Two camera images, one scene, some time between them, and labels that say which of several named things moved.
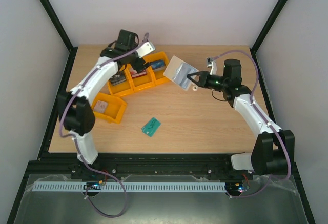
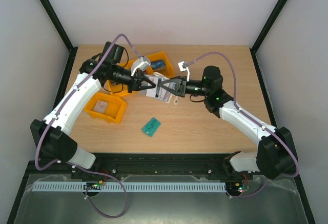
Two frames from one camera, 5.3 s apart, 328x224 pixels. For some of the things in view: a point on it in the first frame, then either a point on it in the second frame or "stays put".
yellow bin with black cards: (121, 82) stays put
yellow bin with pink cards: (115, 109) stays put
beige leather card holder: (177, 71) -> (151, 92)
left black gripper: (137, 66) -> (137, 82)
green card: (151, 127) stays put
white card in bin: (100, 106) stays put
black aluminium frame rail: (178, 164) stays put
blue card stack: (156, 64) stays put
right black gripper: (201, 79) -> (181, 86)
